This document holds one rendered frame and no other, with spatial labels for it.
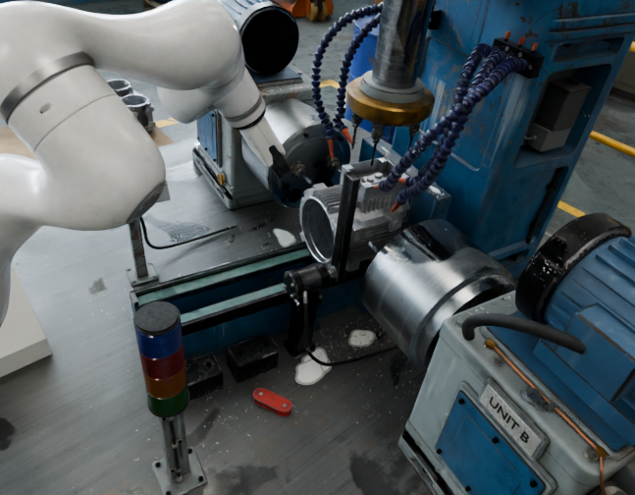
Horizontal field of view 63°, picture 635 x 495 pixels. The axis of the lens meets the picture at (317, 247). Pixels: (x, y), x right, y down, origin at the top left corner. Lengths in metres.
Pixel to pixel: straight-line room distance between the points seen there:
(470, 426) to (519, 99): 0.62
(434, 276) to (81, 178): 0.62
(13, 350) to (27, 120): 0.76
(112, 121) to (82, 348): 0.81
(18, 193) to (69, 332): 0.74
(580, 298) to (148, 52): 0.58
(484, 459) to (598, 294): 0.32
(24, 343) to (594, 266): 1.05
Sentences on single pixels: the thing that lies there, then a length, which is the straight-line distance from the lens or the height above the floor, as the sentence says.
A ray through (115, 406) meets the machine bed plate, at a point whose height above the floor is 0.80.
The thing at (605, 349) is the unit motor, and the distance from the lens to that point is 0.70.
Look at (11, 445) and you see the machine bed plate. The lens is 1.18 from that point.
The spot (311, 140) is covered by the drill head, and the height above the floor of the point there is 1.13.
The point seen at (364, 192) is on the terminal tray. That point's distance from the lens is 1.15.
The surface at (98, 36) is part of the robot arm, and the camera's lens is 0.57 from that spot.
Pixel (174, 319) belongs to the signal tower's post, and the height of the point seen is 1.22.
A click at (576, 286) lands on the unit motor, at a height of 1.31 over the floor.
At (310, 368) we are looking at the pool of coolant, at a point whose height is 0.80.
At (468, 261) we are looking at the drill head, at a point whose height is 1.16.
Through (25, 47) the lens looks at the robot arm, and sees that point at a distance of 0.56.
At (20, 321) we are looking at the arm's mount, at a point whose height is 0.89.
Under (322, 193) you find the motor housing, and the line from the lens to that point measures 1.16.
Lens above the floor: 1.74
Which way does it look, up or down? 39 degrees down
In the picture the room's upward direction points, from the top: 7 degrees clockwise
